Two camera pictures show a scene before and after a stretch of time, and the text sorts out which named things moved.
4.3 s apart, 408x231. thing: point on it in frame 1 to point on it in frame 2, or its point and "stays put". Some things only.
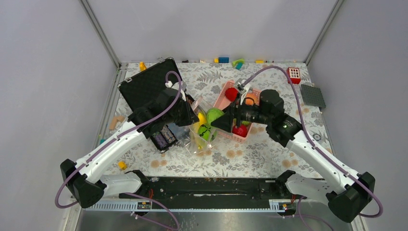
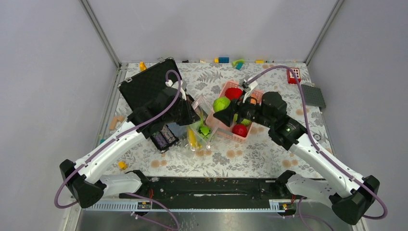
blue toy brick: [223, 59] stays put
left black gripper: [191, 116] stays put
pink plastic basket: [222, 102] stays put
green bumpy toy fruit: [213, 113] to [221, 103]
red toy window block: [293, 75] stays put
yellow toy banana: [195, 127] to [192, 138]
